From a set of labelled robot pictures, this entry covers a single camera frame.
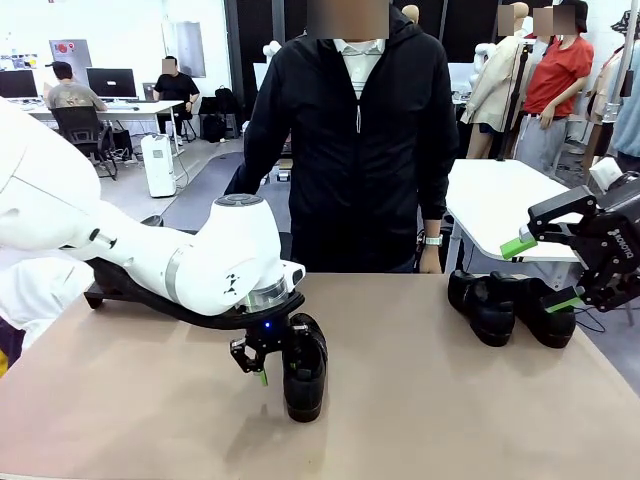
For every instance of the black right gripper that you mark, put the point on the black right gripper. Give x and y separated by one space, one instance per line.
615 240

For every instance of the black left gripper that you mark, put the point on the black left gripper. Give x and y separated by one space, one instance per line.
270 335

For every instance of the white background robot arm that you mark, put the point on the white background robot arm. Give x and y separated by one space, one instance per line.
482 52
272 50

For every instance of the person's right forearm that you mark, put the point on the person's right forearm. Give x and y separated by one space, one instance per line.
250 165

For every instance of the person's left forearm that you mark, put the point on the person's left forearm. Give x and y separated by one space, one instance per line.
437 195

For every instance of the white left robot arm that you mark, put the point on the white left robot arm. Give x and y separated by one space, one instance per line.
225 250

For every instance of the person's left hand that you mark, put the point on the person's left hand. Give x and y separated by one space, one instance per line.
431 260

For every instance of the white side table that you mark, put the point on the white side table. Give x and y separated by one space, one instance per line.
500 200

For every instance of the silver wristwatch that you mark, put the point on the silver wristwatch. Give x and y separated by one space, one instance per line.
433 240

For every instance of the mannequin in light blue top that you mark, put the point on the mannequin in light blue top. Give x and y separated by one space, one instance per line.
630 130

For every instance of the silver clothes rack pole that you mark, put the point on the silver clothes rack pole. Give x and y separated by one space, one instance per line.
611 112

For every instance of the black tripod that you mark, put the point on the black tripod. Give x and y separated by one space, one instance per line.
517 90

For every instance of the mannequin in beige coat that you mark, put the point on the mannequin in beige coat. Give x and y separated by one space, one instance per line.
492 85

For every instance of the person in black jacket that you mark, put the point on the person in black jacket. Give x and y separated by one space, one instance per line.
350 150

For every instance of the white air purifier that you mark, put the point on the white air purifier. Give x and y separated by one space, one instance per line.
159 167

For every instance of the black backpack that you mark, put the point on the black backpack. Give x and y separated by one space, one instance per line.
217 125

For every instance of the black hat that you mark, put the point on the black hat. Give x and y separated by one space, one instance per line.
627 22

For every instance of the white cloth pile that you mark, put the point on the white cloth pile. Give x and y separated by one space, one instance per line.
40 290

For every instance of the purple and yellow garment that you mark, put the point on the purple and yellow garment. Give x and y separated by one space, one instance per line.
10 340

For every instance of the white office desk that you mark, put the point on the white office desk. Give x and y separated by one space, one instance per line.
145 105

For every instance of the man in black t-shirt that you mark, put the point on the man in black t-shirt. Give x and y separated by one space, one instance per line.
175 87

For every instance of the bare mannequin head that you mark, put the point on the bare mannequin head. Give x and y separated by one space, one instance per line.
411 12

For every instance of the grey laptop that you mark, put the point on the grey laptop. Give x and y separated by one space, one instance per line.
150 92

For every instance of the black office chair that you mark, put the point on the black office chair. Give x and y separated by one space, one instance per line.
80 127

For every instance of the black computer monitor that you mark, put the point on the black computer monitor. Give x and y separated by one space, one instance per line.
111 82
17 84

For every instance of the seated man in tan shirt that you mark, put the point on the seated man in tan shirt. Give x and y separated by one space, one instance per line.
70 95

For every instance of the grey board with red logo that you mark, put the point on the grey board with red logo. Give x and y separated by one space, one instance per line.
80 55

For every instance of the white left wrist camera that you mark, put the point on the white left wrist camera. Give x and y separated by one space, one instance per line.
295 274

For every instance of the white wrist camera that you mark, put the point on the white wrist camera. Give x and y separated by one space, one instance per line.
295 274
605 172

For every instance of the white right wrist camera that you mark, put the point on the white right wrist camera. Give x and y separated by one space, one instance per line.
605 172

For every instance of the silver wall panel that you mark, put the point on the silver wall panel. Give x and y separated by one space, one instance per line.
184 50

